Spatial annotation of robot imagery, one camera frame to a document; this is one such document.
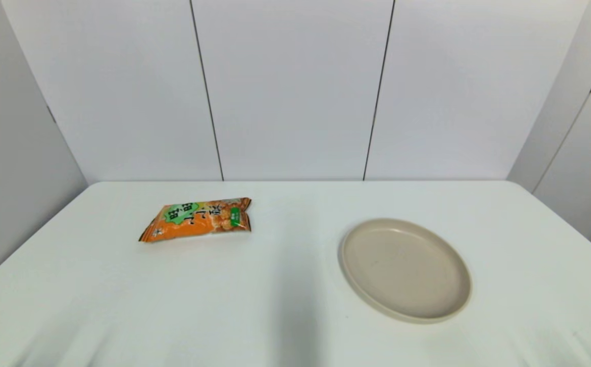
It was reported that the beige round plate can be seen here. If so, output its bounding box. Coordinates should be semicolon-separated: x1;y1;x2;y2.
339;218;473;325

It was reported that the orange cookie snack bag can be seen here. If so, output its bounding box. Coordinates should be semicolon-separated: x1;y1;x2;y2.
139;197;252;243

